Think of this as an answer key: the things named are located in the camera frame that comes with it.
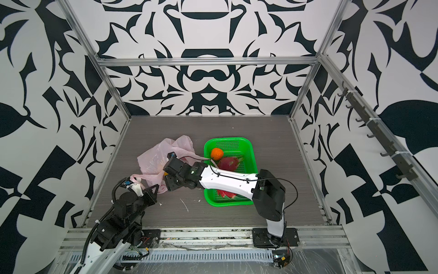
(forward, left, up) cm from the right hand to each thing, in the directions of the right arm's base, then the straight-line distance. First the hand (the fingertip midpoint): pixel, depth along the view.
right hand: (170, 177), depth 77 cm
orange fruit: (+17, -21, -8) cm, 28 cm away
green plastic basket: (+22, -37, -8) cm, 43 cm away
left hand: (-1, +6, -3) cm, 7 cm away
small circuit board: (-30, -47, -16) cm, 58 cm away
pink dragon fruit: (+11, -27, -7) cm, 30 cm away
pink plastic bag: (+9, +11, -2) cm, 15 cm away
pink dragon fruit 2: (-4, -23, -8) cm, 25 cm away
